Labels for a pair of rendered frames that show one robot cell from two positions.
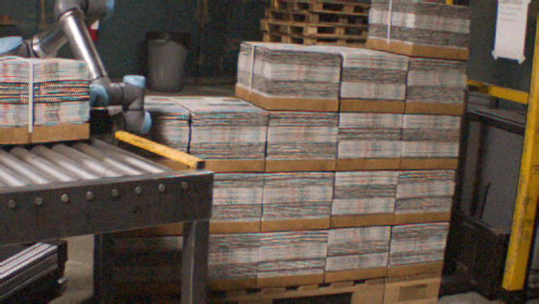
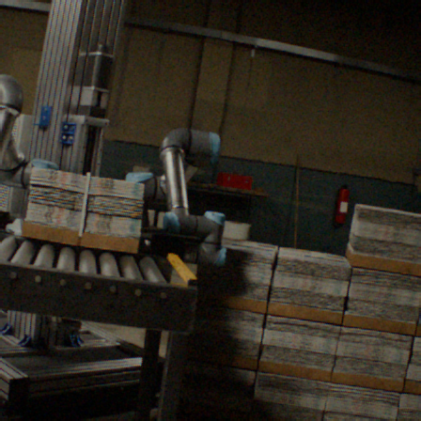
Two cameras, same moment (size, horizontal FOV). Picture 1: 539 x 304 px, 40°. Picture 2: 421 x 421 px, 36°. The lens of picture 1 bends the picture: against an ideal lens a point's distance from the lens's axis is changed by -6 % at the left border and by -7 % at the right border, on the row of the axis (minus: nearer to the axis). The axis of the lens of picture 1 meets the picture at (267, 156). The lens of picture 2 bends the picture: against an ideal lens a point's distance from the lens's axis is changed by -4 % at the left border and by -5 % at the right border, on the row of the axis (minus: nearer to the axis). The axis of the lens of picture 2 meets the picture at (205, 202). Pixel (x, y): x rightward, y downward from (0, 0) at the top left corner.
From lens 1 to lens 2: 0.82 m
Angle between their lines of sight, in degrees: 31
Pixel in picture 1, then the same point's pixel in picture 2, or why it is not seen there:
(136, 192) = (110, 290)
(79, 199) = (52, 283)
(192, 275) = (164, 383)
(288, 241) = (357, 397)
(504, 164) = not seen: outside the picture
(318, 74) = (405, 237)
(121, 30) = not seen: hidden behind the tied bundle
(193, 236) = (170, 346)
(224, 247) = (292, 390)
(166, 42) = not seen: hidden behind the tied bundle
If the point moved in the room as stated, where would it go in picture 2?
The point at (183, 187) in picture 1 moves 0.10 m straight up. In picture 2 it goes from (161, 296) to (166, 258)
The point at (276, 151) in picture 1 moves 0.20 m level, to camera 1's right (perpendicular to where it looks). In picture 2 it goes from (355, 306) to (405, 318)
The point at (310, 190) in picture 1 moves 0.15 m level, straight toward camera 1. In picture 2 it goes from (385, 350) to (372, 357)
